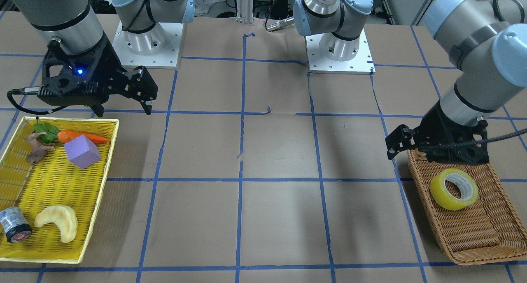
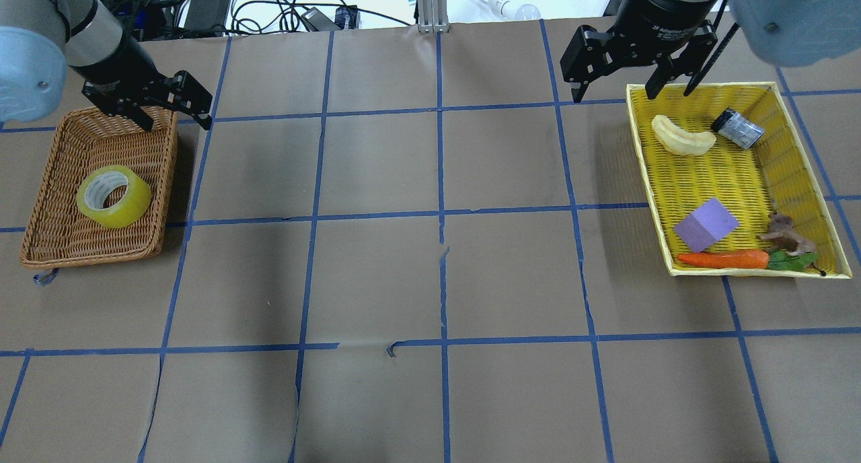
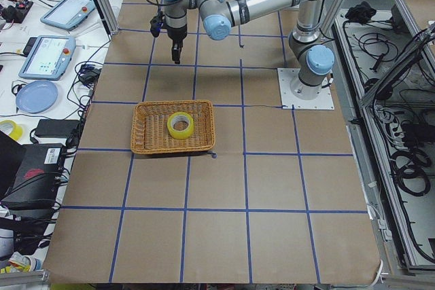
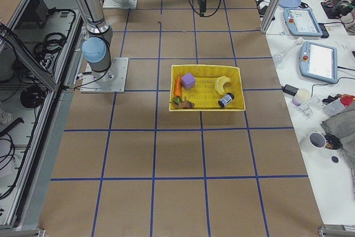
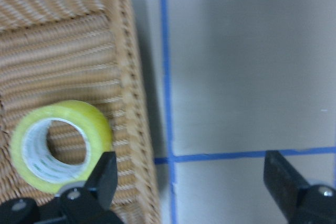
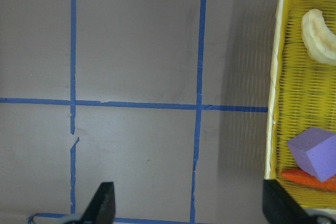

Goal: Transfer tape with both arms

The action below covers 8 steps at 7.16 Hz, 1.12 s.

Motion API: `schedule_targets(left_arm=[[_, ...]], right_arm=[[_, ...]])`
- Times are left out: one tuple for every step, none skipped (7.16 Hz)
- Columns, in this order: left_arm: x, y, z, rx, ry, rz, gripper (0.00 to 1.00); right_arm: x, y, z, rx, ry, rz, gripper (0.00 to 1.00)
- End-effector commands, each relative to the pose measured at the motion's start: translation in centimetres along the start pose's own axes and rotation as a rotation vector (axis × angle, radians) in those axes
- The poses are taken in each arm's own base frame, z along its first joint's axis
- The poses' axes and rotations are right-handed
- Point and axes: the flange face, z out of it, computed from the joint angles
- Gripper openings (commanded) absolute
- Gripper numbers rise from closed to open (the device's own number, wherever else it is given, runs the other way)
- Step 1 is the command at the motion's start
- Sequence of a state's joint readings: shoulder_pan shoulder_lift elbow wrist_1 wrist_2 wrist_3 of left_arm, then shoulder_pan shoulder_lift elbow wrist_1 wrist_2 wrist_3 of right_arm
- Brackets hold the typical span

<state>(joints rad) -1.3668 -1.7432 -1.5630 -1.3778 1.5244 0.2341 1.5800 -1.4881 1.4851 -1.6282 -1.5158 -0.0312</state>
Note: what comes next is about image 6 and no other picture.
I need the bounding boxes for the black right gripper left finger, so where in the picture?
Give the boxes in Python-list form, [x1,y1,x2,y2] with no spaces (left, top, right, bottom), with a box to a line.
[80,182,116,224]

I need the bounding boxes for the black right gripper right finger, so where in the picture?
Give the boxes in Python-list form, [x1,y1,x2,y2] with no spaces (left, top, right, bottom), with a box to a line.
[262,179,315,224]

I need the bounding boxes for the pale bread piece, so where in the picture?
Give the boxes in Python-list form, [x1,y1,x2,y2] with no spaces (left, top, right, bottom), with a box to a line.
[301,9,335,66]

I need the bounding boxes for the yellow plastic tray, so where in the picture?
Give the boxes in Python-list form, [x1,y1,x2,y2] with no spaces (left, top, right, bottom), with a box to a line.
[265,0,335,214]

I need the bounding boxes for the orange toy carrot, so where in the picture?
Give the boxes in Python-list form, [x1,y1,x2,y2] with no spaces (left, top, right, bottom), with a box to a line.
[281,168,335,192]

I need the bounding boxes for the purple foam block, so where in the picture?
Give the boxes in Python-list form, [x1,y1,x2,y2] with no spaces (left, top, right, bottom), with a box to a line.
[287,126,335,182]

